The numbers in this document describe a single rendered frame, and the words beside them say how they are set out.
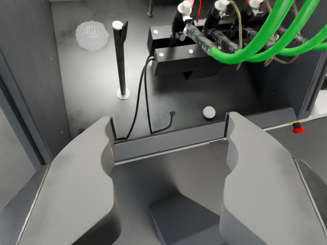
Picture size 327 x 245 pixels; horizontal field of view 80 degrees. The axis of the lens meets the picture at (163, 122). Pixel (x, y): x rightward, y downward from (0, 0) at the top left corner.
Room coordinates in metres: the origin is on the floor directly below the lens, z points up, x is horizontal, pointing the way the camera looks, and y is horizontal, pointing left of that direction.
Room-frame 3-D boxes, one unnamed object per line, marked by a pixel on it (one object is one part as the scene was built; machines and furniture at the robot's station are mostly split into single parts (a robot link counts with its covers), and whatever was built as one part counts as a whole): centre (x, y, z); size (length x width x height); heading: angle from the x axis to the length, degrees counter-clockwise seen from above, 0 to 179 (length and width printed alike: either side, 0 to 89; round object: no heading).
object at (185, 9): (0.30, 0.11, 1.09); 0.02 x 0.02 x 0.03
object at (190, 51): (0.39, 0.04, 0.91); 0.34 x 0.10 x 0.15; 142
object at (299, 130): (0.48, -0.39, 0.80); 0.05 x 0.04 x 0.05; 142
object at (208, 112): (0.28, -0.09, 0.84); 0.04 x 0.04 x 0.01
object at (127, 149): (0.15, -0.08, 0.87); 0.62 x 0.04 x 0.16; 142
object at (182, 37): (0.29, 0.10, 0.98); 0.05 x 0.03 x 0.21; 52
